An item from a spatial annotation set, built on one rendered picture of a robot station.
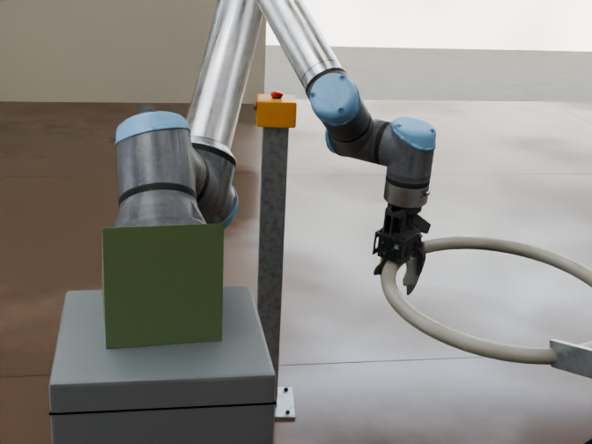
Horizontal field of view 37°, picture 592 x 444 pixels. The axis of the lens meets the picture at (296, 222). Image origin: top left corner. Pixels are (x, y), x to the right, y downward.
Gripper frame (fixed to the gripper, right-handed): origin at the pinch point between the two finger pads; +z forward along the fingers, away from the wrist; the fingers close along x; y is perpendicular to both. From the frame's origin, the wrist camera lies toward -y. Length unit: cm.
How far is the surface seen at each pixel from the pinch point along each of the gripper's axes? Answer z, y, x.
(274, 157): 5, -58, -74
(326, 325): 100, -122, -87
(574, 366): -7.8, 19.8, 44.1
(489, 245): -6.8, -18.4, 12.2
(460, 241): -7.4, -14.3, 6.9
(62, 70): 108, -336, -478
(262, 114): -8, -55, -77
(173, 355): 2, 50, -20
